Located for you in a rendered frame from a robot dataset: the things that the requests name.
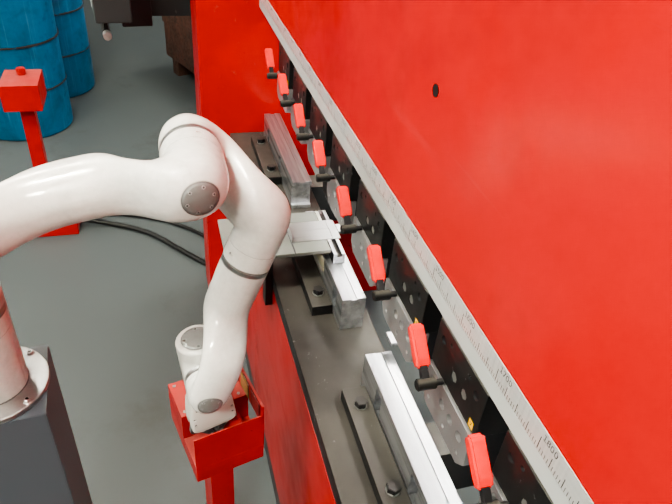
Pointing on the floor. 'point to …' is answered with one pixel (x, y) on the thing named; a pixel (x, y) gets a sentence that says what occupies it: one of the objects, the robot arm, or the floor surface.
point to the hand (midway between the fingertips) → (215, 434)
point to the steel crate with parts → (179, 43)
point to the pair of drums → (46, 58)
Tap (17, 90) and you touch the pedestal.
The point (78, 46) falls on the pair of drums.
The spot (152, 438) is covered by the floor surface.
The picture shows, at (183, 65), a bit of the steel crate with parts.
